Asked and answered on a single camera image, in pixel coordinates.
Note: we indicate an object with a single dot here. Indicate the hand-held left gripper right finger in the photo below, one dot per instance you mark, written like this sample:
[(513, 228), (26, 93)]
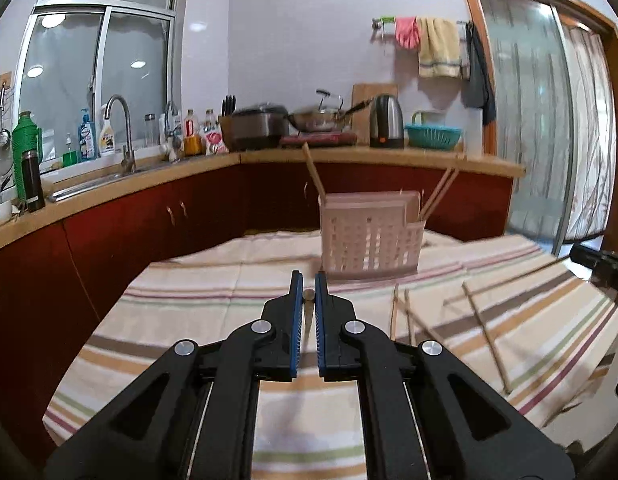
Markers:
[(323, 330)]

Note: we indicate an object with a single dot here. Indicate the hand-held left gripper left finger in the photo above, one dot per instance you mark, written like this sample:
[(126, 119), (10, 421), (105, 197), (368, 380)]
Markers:
[(296, 330)]

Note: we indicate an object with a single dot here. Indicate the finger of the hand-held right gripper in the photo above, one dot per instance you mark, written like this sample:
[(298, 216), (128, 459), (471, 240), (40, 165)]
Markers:
[(589, 256), (616, 277)]

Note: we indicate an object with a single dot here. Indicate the pink perforated utensil holder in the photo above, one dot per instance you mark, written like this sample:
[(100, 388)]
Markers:
[(364, 240)]

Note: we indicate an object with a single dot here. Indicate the striped tablecloth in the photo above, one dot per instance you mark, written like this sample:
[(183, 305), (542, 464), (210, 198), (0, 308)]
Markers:
[(189, 300)]

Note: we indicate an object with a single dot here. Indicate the wood framed glass door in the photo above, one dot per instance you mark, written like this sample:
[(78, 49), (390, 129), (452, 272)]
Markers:
[(534, 110)]

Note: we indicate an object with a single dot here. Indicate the white plastic container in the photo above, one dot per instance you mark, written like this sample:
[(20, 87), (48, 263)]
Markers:
[(474, 135)]

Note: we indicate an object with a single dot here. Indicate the beige kitchen countertop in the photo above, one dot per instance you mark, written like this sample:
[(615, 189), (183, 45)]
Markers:
[(269, 156)]

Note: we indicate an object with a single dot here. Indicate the red induction cooker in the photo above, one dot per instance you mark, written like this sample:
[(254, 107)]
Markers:
[(329, 139)]

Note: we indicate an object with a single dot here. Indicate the teal plastic basket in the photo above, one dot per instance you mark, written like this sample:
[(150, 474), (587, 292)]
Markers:
[(433, 137)]

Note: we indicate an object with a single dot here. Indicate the pink and white bag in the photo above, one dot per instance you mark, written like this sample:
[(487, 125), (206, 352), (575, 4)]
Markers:
[(215, 142)]

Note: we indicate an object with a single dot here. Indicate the dark grey cloth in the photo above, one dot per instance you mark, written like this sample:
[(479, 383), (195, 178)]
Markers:
[(478, 80)]

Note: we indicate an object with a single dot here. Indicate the steel wok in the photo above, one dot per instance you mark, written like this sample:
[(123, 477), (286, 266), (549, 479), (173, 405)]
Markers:
[(311, 121)]

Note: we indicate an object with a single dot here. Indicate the white and green mug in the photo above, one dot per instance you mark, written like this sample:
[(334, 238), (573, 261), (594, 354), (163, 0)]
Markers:
[(429, 117)]

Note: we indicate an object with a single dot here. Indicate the knife block with knives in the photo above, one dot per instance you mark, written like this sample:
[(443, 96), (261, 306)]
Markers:
[(226, 125)]

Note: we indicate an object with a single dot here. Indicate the red label oil bottle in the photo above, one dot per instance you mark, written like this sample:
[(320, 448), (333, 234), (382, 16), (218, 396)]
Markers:
[(191, 140)]

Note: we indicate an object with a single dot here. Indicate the steel electric kettle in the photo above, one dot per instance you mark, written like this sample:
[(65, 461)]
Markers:
[(387, 120)]

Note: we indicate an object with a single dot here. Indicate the small clear bottle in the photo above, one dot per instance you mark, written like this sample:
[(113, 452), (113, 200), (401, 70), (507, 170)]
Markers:
[(210, 119)]

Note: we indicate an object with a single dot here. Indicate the small steel tap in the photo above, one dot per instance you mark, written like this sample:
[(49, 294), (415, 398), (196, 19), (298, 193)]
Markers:
[(171, 130)]

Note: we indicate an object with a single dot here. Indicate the wooden cutting board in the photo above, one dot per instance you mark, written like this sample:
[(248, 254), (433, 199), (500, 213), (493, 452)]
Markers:
[(364, 97)]

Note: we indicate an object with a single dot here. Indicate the tall steel sink faucet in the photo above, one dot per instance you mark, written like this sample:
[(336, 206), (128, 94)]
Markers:
[(129, 150)]

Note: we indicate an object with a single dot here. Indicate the clear glass jar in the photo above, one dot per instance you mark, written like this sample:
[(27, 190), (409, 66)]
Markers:
[(150, 132)]

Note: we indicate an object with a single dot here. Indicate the stainless steel sink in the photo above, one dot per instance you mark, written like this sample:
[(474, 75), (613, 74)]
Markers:
[(99, 182)]

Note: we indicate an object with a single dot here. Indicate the yellow towel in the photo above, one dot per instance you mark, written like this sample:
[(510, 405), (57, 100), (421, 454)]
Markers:
[(439, 50)]

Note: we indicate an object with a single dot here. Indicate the white spray cleaner bottle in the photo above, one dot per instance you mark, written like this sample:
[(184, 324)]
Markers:
[(107, 137)]

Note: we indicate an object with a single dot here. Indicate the blue dish soap bottle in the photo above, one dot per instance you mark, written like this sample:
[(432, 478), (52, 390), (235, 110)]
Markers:
[(87, 140)]

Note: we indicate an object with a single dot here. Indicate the small green soap dispenser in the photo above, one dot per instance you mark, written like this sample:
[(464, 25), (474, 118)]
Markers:
[(70, 157)]

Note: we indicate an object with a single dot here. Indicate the pink rubber gloves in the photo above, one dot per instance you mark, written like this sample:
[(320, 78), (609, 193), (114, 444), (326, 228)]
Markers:
[(407, 32)]

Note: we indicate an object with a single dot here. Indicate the dark slim thermos bottle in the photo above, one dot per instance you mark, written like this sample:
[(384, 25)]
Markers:
[(33, 185)]

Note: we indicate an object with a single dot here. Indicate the green thermos flask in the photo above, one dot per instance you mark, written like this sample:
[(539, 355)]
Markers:
[(25, 145)]

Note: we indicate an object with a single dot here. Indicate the sliding glass window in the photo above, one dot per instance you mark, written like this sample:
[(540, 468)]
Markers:
[(69, 70)]

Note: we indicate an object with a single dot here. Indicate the steel ladle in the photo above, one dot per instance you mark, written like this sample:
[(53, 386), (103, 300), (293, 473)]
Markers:
[(4, 135)]

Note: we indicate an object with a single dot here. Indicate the wall towel rack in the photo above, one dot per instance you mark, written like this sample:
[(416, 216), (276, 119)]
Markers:
[(381, 22)]

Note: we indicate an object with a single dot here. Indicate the wall hook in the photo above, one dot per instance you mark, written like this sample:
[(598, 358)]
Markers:
[(6, 78)]

